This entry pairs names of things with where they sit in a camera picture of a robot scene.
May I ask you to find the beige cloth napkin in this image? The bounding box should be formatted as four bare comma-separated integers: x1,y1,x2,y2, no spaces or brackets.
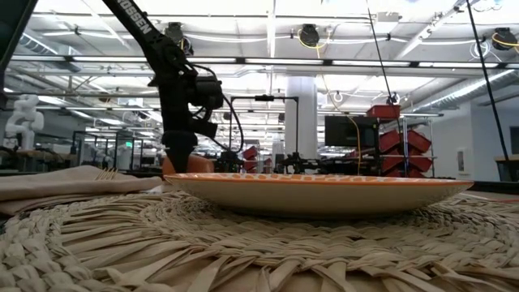
0,164,164,216

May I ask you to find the black monitor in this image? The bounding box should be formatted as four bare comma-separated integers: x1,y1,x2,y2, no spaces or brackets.
324,115,381,148

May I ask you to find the cluttered background workbench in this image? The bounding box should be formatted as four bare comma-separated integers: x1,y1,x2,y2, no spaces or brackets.
0,148,78,171

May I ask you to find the orange white patterned plate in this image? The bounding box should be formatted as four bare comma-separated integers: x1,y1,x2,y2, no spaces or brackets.
164,172,474,221

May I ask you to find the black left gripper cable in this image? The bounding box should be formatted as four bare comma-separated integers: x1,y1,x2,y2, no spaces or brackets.
190,63,245,154

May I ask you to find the green-handled gold fork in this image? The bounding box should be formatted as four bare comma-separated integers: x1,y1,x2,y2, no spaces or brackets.
94,167,119,182

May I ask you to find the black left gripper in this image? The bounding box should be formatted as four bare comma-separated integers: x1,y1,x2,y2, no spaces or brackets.
161,117,220,174

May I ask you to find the yellow hanging cable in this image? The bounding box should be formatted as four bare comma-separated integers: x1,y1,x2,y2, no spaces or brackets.
345,115,362,175

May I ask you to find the black pole stand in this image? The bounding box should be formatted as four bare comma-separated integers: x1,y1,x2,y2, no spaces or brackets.
228,95,300,163

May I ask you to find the black ceiling cord reel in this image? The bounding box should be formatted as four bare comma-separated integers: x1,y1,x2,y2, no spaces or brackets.
491,27,519,52
298,23,322,48
164,22,195,57

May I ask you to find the orange plastic cup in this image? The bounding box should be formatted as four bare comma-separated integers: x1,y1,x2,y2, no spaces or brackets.
161,153,215,175

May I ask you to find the rack of red bins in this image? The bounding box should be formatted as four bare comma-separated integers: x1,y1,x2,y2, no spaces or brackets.
366,104,438,179

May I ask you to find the round woven straw placemat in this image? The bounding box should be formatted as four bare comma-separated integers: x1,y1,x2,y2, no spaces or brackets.
0,189,519,292

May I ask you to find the white building column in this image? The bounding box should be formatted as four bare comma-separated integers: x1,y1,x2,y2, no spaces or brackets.
284,76,319,161

